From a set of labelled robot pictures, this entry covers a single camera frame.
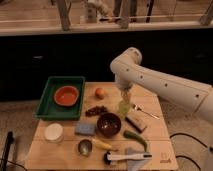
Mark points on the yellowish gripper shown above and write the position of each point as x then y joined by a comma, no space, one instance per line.
126,95

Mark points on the blue sponge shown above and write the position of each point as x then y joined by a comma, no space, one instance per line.
85,129

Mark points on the green plastic tray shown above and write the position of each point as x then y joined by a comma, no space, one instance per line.
49,110

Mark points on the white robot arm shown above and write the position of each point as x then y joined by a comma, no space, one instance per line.
192,95

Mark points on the orange apple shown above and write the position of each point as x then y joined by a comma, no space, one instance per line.
99,93

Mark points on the grey cloth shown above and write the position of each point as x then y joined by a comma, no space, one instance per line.
135,165

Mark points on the white handled brush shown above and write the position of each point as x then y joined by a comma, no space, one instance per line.
108,157

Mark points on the orange bowl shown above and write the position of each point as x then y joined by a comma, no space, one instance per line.
66,96

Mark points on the bunch of dark grapes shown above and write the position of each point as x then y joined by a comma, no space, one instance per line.
97,110

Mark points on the white paper cup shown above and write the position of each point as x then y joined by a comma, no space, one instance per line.
54,132

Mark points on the black pole stand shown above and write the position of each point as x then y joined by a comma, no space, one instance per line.
3,160

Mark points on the small metal cup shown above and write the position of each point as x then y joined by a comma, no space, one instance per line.
85,147

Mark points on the green cup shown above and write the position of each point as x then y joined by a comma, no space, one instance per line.
123,108

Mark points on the dark red bowl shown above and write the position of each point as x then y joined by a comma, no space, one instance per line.
108,125

